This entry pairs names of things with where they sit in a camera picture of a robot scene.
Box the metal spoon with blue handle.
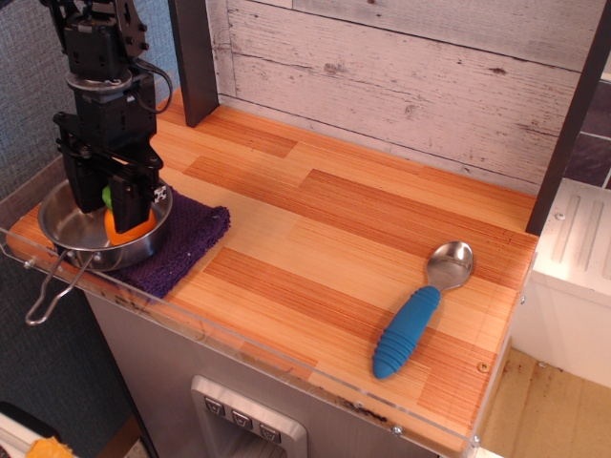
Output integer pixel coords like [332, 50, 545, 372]
[372, 241, 474, 380]

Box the dark right shelf post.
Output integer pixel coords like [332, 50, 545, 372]
[526, 0, 610, 236]

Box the silver ice dispenser panel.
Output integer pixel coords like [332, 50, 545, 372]
[191, 375, 308, 457]

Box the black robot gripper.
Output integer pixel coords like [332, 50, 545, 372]
[53, 71, 163, 234]

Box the orange carrot-shaped shaker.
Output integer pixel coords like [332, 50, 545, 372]
[102, 186, 157, 246]

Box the white toy sink unit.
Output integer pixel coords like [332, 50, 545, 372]
[510, 179, 610, 386]

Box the orange yellow object bottom left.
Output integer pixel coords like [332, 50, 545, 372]
[25, 437, 74, 458]

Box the dark left shelf post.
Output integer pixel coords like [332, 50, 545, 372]
[168, 0, 219, 127]

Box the purple knitted cloth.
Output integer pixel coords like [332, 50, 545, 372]
[110, 191, 231, 299]

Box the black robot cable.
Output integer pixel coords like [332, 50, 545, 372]
[131, 57, 174, 115]

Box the stainless steel pot with handle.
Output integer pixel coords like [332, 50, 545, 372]
[25, 180, 174, 325]

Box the dark shelf post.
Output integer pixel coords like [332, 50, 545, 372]
[168, 0, 219, 127]
[526, 0, 610, 236]

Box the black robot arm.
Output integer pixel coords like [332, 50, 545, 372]
[44, 1, 165, 234]

